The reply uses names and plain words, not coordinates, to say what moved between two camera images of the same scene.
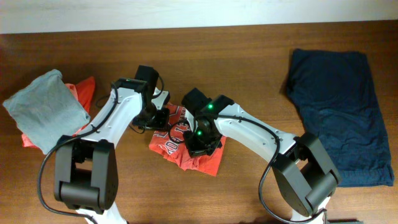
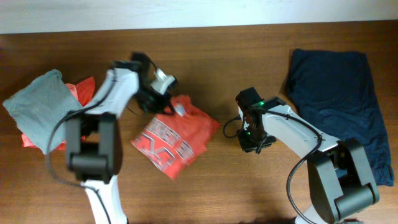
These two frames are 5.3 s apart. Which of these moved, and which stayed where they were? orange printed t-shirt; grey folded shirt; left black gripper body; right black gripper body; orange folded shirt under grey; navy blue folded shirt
Moved: right black gripper body; orange printed t-shirt; left black gripper body
Stayed: grey folded shirt; orange folded shirt under grey; navy blue folded shirt
